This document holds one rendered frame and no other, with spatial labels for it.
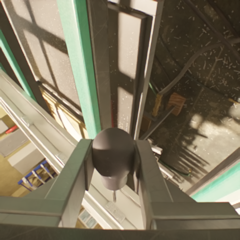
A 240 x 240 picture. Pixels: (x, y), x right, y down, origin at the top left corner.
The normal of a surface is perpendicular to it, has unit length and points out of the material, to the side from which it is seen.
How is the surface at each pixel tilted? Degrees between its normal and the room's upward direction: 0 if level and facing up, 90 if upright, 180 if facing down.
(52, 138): 90
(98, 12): 90
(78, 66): 0
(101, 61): 90
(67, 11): 0
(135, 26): 0
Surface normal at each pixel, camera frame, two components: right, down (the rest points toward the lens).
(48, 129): 0.02, -0.61
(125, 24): -0.67, 0.58
